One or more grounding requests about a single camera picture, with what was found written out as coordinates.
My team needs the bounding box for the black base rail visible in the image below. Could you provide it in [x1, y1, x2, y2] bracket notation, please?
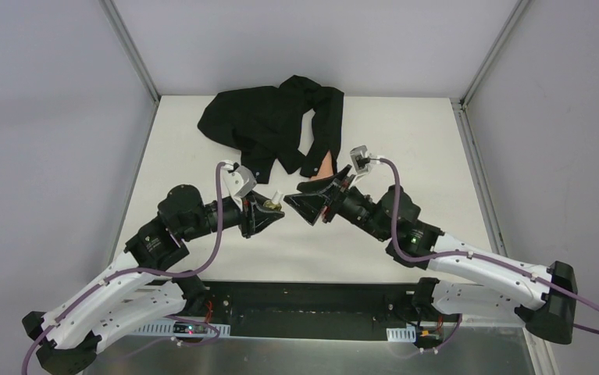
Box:
[138, 279, 463, 343]

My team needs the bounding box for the white nail polish cap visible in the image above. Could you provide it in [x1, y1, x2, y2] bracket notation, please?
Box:
[271, 191, 283, 205]

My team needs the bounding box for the mannequin hand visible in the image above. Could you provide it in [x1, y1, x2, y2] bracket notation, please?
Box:
[310, 152, 337, 180]

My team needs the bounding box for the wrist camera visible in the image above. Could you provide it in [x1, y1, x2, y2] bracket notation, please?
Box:
[350, 145, 381, 184]
[222, 163, 257, 199]

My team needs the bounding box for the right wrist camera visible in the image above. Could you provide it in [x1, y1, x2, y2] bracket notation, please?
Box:
[350, 145, 381, 184]

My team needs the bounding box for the yellow nail polish bottle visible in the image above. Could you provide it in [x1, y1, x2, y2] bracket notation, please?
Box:
[264, 200, 282, 212]

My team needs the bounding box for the black shirt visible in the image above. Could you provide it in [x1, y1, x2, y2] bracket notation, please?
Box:
[197, 75, 344, 184]

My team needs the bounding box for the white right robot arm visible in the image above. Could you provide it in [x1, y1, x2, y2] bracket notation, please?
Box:
[283, 167, 577, 345]

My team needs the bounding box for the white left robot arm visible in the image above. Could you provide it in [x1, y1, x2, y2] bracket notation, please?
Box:
[21, 184, 284, 374]

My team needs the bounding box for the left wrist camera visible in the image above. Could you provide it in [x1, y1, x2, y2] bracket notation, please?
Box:
[222, 163, 257, 199]

